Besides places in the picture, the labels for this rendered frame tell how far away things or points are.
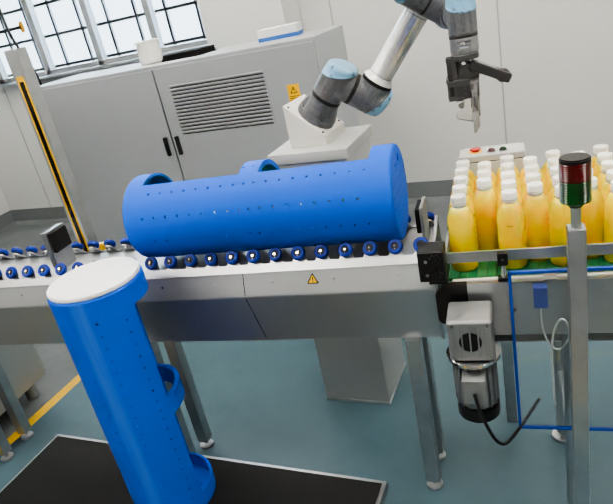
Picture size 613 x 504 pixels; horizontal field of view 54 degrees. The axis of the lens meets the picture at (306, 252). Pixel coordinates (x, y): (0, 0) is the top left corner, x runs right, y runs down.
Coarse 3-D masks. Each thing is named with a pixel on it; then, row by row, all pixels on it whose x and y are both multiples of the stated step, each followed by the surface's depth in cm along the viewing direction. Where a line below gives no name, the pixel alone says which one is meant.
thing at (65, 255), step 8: (56, 224) 222; (48, 232) 215; (56, 232) 217; (64, 232) 221; (48, 240) 215; (56, 240) 217; (64, 240) 221; (48, 248) 216; (56, 248) 216; (64, 248) 223; (56, 256) 218; (64, 256) 222; (72, 256) 226; (56, 264) 219
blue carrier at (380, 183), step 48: (384, 144) 174; (144, 192) 190; (192, 192) 183; (240, 192) 178; (288, 192) 172; (336, 192) 168; (384, 192) 163; (144, 240) 192; (192, 240) 187; (240, 240) 183; (288, 240) 180; (336, 240) 177; (384, 240) 176
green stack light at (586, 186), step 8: (560, 184) 126; (568, 184) 124; (576, 184) 124; (584, 184) 123; (560, 192) 127; (568, 192) 125; (576, 192) 124; (584, 192) 124; (560, 200) 128; (568, 200) 126; (576, 200) 125; (584, 200) 125
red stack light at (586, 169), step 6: (558, 162) 126; (588, 162) 122; (558, 168) 126; (564, 168) 124; (570, 168) 123; (576, 168) 122; (582, 168) 122; (588, 168) 122; (558, 174) 127; (564, 174) 124; (570, 174) 123; (576, 174) 123; (582, 174) 123; (588, 174) 123; (564, 180) 125; (570, 180) 124; (576, 180) 123; (582, 180) 123; (588, 180) 123
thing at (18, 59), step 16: (16, 48) 225; (16, 64) 227; (16, 80) 230; (32, 80) 231; (32, 96) 231; (32, 112) 234; (48, 112) 238; (48, 128) 237; (48, 144) 239; (48, 160) 242; (64, 160) 245; (64, 176) 244; (64, 192) 247; (64, 208) 251; (80, 208) 252; (80, 224) 253; (80, 240) 256; (96, 240) 260
